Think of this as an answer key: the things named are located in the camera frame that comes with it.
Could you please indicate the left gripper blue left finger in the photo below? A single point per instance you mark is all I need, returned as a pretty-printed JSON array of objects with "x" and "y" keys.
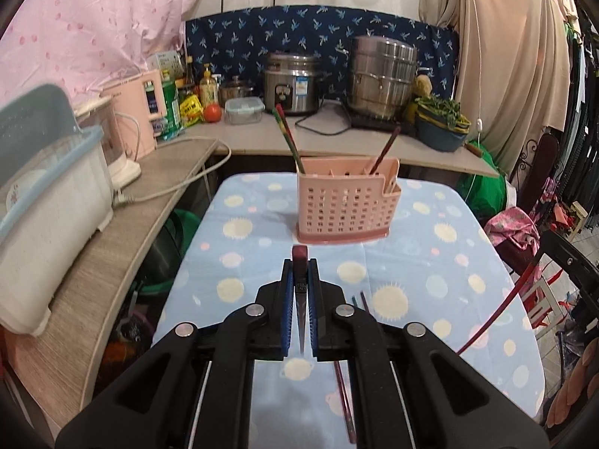
[{"x": 287, "y": 305}]

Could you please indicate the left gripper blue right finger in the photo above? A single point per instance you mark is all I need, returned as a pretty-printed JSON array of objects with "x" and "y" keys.
[{"x": 313, "y": 304}]

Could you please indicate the pink perforated utensil holder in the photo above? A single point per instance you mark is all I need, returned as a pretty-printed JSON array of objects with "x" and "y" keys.
[{"x": 344, "y": 199}]

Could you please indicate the red green yellow chopstick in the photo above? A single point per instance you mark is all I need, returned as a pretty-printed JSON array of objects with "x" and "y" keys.
[{"x": 291, "y": 137}]

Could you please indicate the blue patterned tablecloth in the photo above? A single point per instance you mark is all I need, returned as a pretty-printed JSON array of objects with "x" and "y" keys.
[{"x": 436, "y": 266}]

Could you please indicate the black induction cooktop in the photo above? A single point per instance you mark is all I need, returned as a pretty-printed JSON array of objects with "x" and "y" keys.
[{"x": 364, "y": 122}]

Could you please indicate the clear food container green lid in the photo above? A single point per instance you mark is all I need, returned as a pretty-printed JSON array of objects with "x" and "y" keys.
[{"x": 243, "y": 110}]

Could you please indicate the red tomato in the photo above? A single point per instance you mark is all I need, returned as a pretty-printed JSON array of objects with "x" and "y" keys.
[{"x": 212, "y": 113}]

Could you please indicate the green plastic bag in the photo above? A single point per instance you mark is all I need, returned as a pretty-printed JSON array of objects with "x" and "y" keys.
[{"x": 484, "y": 195}]

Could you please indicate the blue basin with greens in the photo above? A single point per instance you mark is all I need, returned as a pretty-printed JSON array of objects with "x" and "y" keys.
[{"x": 439, "y": 123}]

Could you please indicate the yellow snack packet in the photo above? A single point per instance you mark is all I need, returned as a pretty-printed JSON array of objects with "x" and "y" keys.
[{"x": 191, "y": 111}]

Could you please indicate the silver rice cooker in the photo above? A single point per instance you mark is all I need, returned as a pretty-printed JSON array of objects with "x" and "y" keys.
[{"x": 292, "y": 81}]

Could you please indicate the small lidded steel pot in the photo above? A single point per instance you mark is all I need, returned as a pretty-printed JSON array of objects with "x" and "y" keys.
[{"x": 236, "y": 87}]

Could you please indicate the pink floral cloth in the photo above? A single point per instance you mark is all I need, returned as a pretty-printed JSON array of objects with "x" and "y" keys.
[{"x": 514, "y": 226}]

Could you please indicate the yellow oil bottle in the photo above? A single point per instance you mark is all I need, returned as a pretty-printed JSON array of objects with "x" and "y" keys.
[{"x": 208, "y": 88}]

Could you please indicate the stacked steel steamer pot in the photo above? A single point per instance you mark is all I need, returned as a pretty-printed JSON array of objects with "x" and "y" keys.
[{"x": 380, "y": 76}]

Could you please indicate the pink electric kettle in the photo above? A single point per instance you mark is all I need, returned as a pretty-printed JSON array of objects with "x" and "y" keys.
[{"x": 137, "y": 102}]

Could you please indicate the white dish rack box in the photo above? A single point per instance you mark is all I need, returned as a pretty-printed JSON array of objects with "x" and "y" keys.
[{"x": 56, "y": 191}]

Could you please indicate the navy floral cloth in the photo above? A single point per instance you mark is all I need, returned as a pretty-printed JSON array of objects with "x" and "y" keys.
[{"x": 236, "y": 43}]

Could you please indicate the white carton box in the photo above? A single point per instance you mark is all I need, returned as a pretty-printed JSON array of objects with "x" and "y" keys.
[{"x": 167, "y": 60}]

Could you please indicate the beige curtain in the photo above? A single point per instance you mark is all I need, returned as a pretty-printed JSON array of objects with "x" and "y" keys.
[{"x": 513, "y": 74}]

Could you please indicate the pink dotted curtain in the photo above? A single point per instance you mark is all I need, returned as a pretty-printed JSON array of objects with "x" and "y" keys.
[{"x": 82, "y": 45}]

